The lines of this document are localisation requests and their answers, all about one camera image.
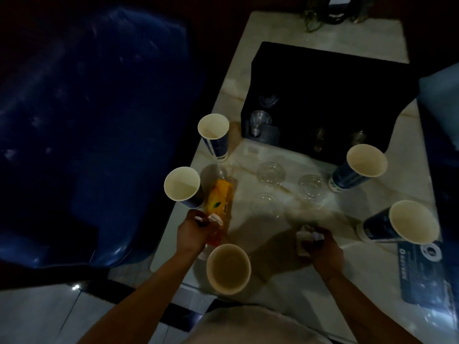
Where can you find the person's right hand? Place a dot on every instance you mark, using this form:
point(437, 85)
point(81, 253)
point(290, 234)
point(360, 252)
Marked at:
point(328, 254)

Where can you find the person's left hand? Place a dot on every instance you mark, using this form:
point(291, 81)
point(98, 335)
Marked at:
point(192, 232)

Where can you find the person's right fingers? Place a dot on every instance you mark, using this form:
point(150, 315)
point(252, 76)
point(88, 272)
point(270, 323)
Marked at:
point(317, 238)

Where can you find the person's left fingers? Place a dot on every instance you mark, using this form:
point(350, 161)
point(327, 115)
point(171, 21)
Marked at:
point(209, 225)

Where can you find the white tissue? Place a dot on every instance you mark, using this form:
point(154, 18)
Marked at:
point(211, 219)
point(306, 235)

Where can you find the orange drink bottle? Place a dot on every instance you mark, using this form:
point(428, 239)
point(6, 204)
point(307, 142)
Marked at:
point(219, 197)

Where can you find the person's left forearm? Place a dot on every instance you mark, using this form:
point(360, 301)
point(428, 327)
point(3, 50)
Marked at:
point(143, 300)

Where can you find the person's right forearm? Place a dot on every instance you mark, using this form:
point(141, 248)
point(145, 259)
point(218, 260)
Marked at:
point(362, 311)

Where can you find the blue white paper cup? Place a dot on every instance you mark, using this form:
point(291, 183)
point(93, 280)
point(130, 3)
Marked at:
point(365, 161)
point(412, 222)
point(228, 269)
point(213, 129)
point(181, 184)

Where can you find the clear glass cup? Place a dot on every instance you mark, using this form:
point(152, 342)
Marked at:
point(266, 204)
point(270, 173)
point(311, 186)
point(259, 121)

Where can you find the person's light clothing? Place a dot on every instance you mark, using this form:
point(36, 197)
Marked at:
point(251, 326)

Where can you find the blue printed card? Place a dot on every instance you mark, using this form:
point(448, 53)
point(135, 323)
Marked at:
point(426, 279)

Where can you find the black organizer box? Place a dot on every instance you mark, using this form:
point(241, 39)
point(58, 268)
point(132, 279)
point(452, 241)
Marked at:
point(333, 100)

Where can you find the blue sofa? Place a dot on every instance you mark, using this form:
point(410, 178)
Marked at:
point(441, 132)
point(89, 139)

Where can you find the dark bag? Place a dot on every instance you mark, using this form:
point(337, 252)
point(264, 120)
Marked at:
point(333, 12)

